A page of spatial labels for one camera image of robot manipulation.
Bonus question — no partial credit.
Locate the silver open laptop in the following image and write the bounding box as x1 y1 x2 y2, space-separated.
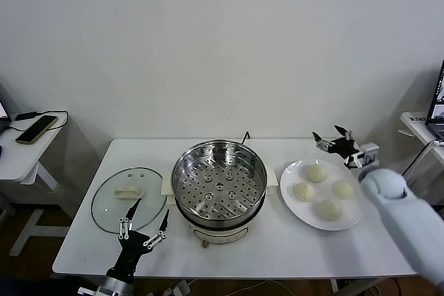
0 79 13 134

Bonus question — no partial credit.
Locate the white steamed baozi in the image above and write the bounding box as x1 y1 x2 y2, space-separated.
305 164 327 183
332 180 355 200
292 182 316 203
314 199 342 221

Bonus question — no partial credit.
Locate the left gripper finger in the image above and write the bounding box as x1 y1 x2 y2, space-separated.
143 208 171 250
117 198 144 240

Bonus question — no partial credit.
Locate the glass lid with white handle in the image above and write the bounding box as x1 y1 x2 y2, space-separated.
90 166 164 235

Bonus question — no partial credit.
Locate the white main table leg frame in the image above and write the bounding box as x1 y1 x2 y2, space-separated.
325 278 386 296

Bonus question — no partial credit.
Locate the dark open laptop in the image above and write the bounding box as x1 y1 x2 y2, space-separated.
425 60 444 143

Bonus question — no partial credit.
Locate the white electric cooker base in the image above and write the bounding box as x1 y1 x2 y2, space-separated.
161 166 278 249

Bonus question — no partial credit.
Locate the black smartphone with gold edge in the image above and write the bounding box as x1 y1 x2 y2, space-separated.
15 115 59 145

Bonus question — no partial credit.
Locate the perforated steel steamer basket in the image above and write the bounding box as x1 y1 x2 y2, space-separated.
171 139 268 220

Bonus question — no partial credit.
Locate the white power strip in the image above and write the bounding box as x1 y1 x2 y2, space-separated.
166 280 191 296

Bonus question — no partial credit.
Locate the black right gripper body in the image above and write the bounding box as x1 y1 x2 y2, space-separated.
327 136 360 164

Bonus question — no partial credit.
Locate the white round plate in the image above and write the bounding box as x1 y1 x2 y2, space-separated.
279 159 365 232

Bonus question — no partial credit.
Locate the white side table with phone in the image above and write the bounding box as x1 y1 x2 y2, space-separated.
0 109 70 257

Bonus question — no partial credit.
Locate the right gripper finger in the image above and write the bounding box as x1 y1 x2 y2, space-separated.
333 124 355 144
311 132 332 150

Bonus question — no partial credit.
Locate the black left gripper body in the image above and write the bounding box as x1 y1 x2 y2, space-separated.
105 229 153 278

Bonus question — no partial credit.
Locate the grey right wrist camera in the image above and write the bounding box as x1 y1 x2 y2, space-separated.
346 141 381 171

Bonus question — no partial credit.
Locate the black charger with cable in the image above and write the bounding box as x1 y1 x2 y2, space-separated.
0 110 69 137

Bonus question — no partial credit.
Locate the white side table with laptop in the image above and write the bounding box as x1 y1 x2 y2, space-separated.
398 112 444 207

